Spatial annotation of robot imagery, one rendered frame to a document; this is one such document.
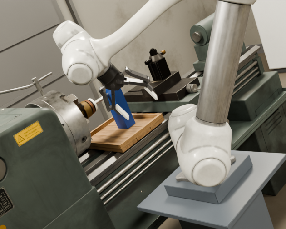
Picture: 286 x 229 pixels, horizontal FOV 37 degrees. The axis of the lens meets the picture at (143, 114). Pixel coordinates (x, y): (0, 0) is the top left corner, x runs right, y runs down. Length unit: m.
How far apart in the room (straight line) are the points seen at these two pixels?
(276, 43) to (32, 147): 3.43
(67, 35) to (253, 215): 0.97
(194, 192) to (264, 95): 1.22
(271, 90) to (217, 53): 1.48
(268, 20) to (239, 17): 3.30
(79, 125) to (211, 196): 0.64
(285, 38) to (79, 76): 3.50
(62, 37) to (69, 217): 0.71
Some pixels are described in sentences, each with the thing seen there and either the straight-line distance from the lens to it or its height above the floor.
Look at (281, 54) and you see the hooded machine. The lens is 4.66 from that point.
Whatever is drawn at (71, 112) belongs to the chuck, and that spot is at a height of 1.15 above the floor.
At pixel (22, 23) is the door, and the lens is 4.06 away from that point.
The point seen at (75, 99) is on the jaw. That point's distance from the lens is 1.88.
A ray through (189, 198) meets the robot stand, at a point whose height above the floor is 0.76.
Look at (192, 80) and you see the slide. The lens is 2.20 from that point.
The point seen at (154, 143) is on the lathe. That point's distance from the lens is 2.10.
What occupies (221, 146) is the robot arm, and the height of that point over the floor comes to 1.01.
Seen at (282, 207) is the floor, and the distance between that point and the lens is 2.74.
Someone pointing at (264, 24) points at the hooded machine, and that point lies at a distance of 4.62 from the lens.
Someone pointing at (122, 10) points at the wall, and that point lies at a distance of 4.84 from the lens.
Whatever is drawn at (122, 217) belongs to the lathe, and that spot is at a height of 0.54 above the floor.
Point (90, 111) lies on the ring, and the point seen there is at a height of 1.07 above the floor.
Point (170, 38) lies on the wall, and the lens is 5.31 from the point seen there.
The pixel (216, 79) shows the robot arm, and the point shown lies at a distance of 1.31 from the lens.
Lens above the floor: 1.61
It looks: 19 degrees down
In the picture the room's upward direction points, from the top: 23 degrees counter-clockwise
